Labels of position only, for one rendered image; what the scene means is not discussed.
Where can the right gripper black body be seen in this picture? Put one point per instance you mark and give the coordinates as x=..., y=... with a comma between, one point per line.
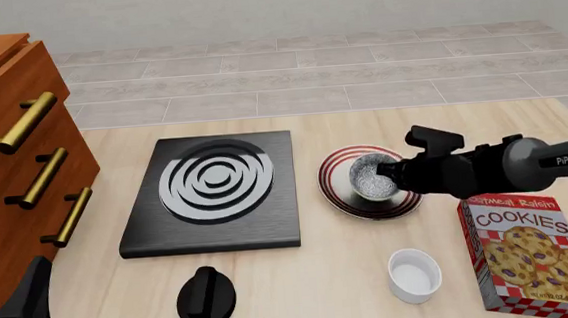
x=435, y=174

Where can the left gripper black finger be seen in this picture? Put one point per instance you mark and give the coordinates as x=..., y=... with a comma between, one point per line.
x=30, y=297

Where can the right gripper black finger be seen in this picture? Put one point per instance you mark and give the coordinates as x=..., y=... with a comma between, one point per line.
x=389, y=171

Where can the black patterned bowl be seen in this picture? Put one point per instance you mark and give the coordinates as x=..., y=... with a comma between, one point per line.
x=365, y=176

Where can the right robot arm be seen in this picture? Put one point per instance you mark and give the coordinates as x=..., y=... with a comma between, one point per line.
x=530, y=166

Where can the plate with red rings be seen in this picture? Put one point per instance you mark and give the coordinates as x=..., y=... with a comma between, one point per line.
x=338, y=189

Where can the white ramekin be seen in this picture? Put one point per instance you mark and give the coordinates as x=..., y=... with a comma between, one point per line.
x=415, y=277

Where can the flat black stove plate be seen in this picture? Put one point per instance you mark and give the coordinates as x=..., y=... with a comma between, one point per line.
x=248, y=221

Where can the red cookies box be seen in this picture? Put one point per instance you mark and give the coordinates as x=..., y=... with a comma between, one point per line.
x=526, y=258

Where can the wooden drawer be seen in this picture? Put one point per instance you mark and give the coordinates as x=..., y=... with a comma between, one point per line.
x=3, y=92
x=76, y=169
x=49, y=134

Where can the round black stove knob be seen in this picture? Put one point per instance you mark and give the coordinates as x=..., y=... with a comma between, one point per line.
x=206, y=303

